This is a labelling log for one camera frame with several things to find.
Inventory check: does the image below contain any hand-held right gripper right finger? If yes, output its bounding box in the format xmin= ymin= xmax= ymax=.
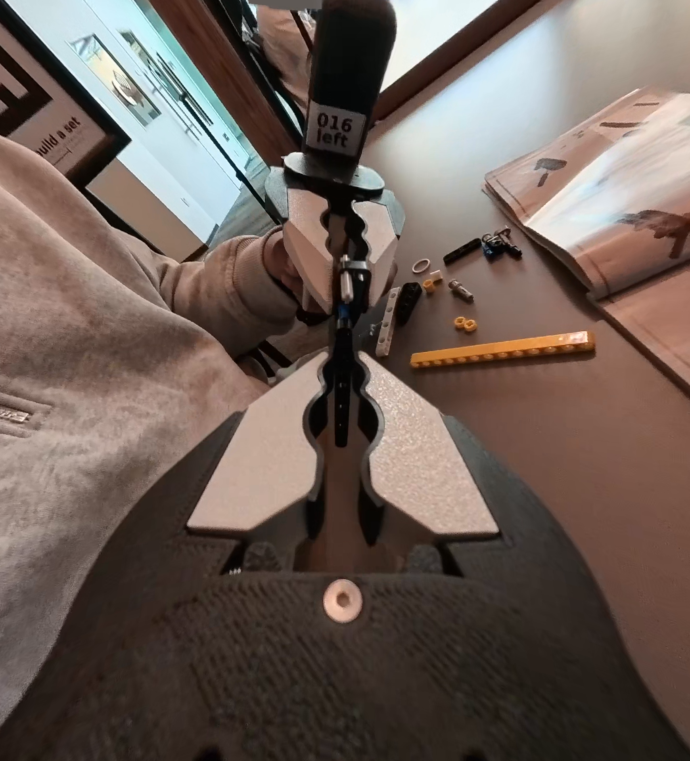
xmin=354 ymin=351 xmax=502 ymax=547

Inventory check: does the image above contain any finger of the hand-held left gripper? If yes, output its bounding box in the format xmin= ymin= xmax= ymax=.
xmin=348 ymin=199 xmax=399 ymax=311
xmin=281 ymin=189 xmax=349 ymax=316

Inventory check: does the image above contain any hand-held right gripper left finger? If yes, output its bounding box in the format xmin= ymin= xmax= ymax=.
xmin=186 ymin=351 xmax=329 ymax=542

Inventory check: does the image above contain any black and blue lego assembly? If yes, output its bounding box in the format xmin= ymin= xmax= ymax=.
xmin=332 ymin=253 xmax=374 ymax=448

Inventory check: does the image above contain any person's left forearm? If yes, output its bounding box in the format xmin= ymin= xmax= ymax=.
xmin=199 ymin=229 xmax=307 ymax=363

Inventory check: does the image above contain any short black lego beam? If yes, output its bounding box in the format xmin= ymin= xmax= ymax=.
xmin=394 ymin=281 xmax=424 ymax=327

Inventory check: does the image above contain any white lego beam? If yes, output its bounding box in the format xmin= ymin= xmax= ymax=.
xmin=374 ymin=285 xmax=403 ymax=358

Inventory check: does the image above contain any short black lego axle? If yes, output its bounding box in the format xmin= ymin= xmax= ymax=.
xmin=443 ymin=238 xmax=483 ymax=265

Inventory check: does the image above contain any blue and black lego cluster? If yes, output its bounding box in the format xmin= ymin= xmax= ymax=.
xmin=481 ymin=227 xmax=523 ymax=261

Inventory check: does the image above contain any long yellow lego beam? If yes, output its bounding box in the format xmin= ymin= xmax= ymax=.
xmin=410 ymin=331 xmax=597 ymax=371

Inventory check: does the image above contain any lego instruction booklet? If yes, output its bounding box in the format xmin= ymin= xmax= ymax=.
xmin=483 ymin=86 xmax=690 ymax=423

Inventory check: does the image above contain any person's left hand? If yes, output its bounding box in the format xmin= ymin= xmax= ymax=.
xmin=263 ymin=229 xmax=304 ymax=296

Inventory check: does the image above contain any person in grey hoodie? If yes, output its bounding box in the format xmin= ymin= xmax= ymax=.
xmin=0 ymin=119 xmax=298 ymax=761

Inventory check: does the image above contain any black framed tag sign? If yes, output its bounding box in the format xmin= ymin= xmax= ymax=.
xmin=0 ymin=0 xmax=133 ymax=192

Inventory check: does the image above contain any wooden post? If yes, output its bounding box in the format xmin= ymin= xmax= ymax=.
xmin=148 ymin=0 xmax=301 ymax=164

